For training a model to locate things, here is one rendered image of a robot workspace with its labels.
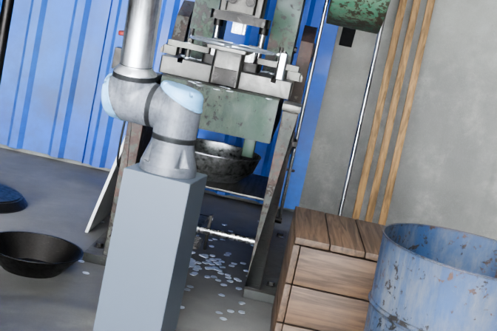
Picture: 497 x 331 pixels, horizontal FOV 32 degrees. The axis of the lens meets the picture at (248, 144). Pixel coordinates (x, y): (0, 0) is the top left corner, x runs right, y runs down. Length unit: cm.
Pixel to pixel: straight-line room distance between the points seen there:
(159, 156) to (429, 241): 71
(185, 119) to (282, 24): 108
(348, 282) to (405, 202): 198
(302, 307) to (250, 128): 72
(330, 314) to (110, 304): 58
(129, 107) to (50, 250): 77
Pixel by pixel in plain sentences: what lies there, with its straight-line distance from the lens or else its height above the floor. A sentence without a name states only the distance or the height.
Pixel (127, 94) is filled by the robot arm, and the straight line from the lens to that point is 229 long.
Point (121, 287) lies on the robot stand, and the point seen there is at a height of 14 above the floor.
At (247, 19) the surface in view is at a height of 88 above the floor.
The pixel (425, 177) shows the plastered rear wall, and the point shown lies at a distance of 431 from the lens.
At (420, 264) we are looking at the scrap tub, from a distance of 189.
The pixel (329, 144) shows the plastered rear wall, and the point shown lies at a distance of 425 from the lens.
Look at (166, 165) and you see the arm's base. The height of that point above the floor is 48.
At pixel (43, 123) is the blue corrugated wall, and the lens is 442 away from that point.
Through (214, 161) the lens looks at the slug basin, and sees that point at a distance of 296.
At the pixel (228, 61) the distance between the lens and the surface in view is 291.
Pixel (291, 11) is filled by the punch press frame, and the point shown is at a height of 94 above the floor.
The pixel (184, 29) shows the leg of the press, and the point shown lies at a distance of 335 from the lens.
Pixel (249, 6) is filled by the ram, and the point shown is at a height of 92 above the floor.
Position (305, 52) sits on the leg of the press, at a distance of 332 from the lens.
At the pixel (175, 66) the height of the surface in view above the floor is 67.
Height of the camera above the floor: 90
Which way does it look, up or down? 8 degrees down
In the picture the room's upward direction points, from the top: 12 degrees clockwise
